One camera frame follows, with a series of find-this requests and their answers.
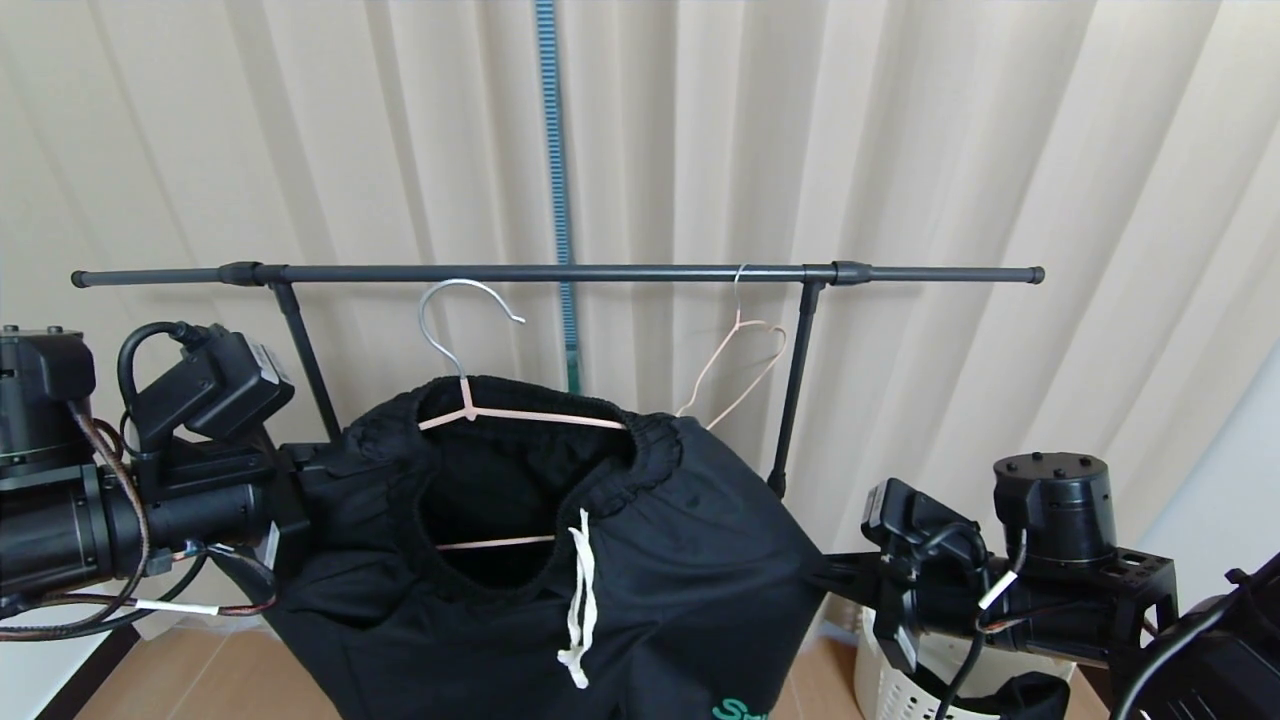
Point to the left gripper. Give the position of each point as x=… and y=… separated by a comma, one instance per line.
x=210, y=515

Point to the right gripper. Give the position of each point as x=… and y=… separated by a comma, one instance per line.
x=950, y=615

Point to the black shorts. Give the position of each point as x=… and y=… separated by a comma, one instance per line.
x=680, y=560

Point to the pink clothes hanger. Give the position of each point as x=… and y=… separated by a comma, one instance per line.
x=467, y=405
x=738, y=315

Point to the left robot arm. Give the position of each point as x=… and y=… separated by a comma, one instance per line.
x=50, y=530

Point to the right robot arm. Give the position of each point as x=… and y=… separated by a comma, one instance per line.
x=1055, y=510

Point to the white laundry basket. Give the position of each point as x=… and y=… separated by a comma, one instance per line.
x=1000, y=668

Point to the black clothes rack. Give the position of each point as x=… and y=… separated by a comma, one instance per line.
x=600, y=272

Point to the black garment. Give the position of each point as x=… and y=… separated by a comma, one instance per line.
x=1030, y=695

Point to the beige curtain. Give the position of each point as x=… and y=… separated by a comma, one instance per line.
x=300, y=150

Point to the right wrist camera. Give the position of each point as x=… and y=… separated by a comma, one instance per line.
x=930, y=520

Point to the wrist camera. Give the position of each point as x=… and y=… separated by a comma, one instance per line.
x=210, y=385
x=930, y=520

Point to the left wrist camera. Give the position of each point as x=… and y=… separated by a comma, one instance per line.
x=210, y=385

